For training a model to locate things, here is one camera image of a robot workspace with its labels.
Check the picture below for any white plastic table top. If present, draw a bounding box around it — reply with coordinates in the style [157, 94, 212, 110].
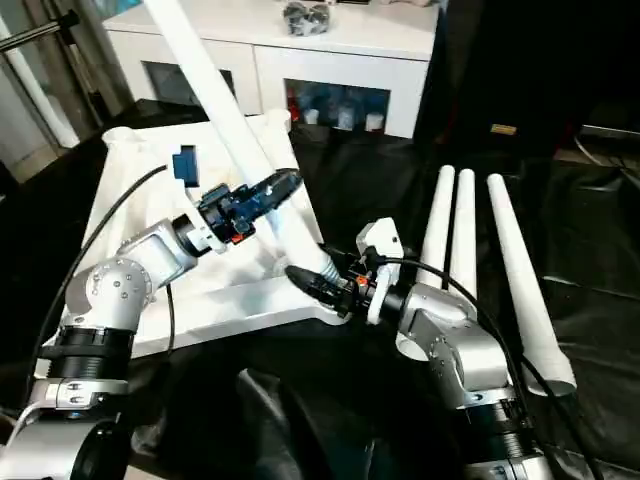
[88, 110, 351, 359]

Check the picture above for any white plastic table leg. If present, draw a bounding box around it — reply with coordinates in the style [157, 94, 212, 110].
[450, 168, 479, 301]
[143, 0, 343, 289]
[415, 165, 457, 293]
[485, 172, 579, 396]

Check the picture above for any black plastic mat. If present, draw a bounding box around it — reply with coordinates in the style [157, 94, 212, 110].
[0, 100, 640, 480]

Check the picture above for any grey bundle on cabinet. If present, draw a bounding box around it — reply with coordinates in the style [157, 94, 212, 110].
[282, 2, 334, 37]

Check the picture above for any white cabinet with glass doors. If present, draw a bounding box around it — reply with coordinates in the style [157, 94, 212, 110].
[103, 0, 442, 139]

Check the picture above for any grey curtain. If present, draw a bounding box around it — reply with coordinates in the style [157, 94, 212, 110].
[20, 0, 136, 116]

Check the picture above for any grey metal pole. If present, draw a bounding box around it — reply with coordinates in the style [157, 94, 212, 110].
[0, 10, 81, 53]

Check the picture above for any black flat device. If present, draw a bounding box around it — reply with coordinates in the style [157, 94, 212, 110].
[578, 125, 640, 169]

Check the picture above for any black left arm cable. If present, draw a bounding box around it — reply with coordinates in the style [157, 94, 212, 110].
[40, 165, 171, 381]

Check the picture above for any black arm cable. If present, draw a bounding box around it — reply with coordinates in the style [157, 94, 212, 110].
[40, 165, 171, 381]
[378, 256, 603, 480]

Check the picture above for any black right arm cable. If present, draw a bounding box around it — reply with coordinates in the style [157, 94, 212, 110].
[378, 256, 603, 480]

